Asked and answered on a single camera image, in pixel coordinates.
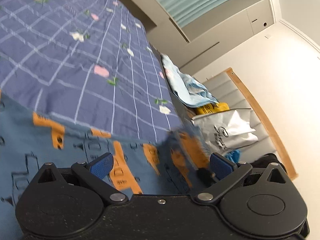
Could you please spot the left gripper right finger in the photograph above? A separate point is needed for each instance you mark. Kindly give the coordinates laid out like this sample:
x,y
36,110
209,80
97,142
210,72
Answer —
x,y
227,175

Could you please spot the beige built-in wardrobe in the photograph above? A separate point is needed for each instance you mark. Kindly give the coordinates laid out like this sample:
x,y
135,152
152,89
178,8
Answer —
x,y
206,38

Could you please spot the blue pants orange vehicle print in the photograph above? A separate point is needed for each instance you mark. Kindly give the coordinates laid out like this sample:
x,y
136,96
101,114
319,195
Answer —
x,y
179,164

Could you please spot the purple checked floral quilt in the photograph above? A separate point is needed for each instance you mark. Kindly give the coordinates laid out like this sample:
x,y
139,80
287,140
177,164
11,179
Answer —
x,y
87,62

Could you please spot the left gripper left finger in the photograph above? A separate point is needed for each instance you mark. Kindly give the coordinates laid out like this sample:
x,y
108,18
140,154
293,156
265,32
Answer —
x,y
91,175

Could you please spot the light blue white blanket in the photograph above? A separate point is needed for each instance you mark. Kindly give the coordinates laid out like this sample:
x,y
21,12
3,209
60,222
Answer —
x,y
190,91

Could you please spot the silver white shopping bag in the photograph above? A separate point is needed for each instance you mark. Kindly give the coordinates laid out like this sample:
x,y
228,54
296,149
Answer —
x,y
226,131

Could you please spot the wooden padded headboard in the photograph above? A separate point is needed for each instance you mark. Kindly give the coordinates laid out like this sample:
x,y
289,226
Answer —
x,y
228,88

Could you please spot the black bag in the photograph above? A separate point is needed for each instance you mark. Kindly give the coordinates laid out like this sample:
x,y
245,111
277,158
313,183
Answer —
x,y
265,160

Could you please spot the yellow plastic bag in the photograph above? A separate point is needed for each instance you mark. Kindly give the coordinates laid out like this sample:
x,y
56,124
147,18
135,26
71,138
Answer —
x,y
212,108

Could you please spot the blue crumpled cloth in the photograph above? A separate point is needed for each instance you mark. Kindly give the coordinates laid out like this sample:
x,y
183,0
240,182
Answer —
x,y
233,156

